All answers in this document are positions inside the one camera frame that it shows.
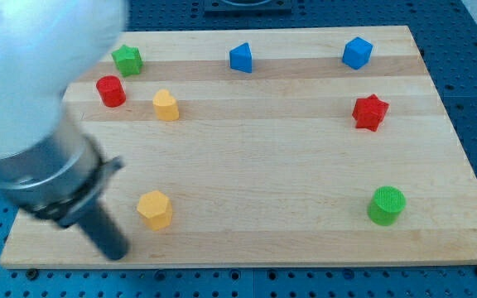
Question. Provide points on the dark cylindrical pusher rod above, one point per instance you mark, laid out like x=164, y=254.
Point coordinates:
x=100, y=228

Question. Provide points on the yellow hexagon block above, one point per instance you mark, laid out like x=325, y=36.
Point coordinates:
x=155, y=209

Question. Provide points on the green cylinder block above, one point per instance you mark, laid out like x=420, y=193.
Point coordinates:
x=386, y=205

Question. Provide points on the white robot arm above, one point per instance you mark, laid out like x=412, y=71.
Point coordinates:
x=44, y=47

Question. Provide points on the green star block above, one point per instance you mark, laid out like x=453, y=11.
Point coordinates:
x=127, y=60

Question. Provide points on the red star block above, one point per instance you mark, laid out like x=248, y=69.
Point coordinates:
x=369, y=112

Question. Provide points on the blue cube block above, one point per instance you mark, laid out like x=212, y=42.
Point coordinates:
x=357, y=53

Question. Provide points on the wooden board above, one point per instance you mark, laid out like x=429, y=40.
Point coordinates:
x=267, y=169

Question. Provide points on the silver tool flange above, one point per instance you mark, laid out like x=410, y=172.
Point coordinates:
x=58, y=177

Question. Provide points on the blue triangle block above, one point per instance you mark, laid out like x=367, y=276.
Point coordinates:
x=240, y=58

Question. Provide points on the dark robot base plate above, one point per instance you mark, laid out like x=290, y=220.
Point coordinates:
x=213, y=6

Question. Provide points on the yellow heart block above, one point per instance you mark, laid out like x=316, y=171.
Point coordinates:
x=165, y=106

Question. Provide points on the red cylinder block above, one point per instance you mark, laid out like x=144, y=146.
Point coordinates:
x=111, y=91

